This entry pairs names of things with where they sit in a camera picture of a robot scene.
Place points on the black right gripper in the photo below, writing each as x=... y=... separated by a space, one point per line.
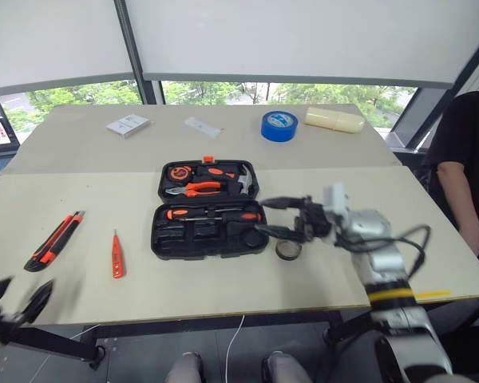
x=312 y=221

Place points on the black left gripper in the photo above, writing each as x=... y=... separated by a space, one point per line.
x=2 y=319

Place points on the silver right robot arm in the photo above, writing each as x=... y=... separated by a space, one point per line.
x=383 y=259

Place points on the person's bare forearm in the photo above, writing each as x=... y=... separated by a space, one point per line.
x=459 y=199

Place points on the black plastic tool case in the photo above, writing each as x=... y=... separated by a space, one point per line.
x=207 y=241

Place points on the long orange black screwdriver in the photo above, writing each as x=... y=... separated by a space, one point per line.
x=245 y=217

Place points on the black electrical tape roll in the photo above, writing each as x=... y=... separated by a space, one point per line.
x=281 y=254

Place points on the orange black utility knife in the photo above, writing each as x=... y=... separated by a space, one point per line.
x=56 y=242

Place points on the blue tape roll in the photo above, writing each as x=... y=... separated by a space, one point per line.
x=278 y=125

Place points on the short orange black screwdriver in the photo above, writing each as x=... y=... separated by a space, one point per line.
x=178 y=213

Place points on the orange voltage tester pen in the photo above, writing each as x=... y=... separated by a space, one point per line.
x=117 y=257

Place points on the cream translucent cylinder roll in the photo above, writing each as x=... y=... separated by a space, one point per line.
x=333 y=119

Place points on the orange black tape measure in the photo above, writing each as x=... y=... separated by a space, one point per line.
x=179 y=173

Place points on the white plastic packet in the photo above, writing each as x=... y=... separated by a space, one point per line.
x=203 y=127

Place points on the grey rounded shape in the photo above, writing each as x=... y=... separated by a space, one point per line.
x=183 y=369
x=285 y=369

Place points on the yellow tape strip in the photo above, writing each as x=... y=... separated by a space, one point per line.
x=433 y=294

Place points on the white card box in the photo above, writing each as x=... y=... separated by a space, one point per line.
x=127 y=125

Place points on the white roller blind wide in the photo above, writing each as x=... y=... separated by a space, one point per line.
x=295 y=36

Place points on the person in black shirt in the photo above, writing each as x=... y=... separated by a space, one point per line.
x=469 y=131

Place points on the white roller blind narrow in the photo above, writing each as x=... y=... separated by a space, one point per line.
x=52 y=40

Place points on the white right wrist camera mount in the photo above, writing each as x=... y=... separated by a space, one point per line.
x=337 y=199

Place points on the dark window frame post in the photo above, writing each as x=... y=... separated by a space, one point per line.
x=435 y=107
x=137 y=60

